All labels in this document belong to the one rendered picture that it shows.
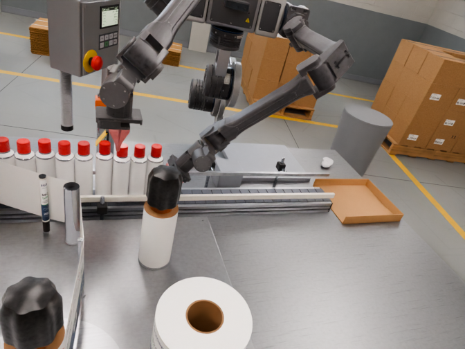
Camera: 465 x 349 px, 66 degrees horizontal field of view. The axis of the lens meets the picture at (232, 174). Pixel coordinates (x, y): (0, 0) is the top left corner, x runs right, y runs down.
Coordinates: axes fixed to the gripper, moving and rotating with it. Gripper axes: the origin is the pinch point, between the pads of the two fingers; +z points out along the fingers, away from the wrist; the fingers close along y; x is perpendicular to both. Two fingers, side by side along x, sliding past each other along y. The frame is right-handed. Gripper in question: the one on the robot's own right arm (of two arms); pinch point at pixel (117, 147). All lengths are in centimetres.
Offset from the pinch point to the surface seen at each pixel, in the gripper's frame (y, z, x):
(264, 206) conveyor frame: 55, 32, 14
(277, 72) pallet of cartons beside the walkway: 200, 62, 299
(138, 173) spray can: 7.8, 18.6, 16.5
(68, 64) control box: -11.4, -13.0, 20.0
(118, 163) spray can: 1.9, 15.2, 16.7
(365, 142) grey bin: 224, 73, 149
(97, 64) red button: -4.6, -14.3, 17.8
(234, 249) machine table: 38, 36, -3
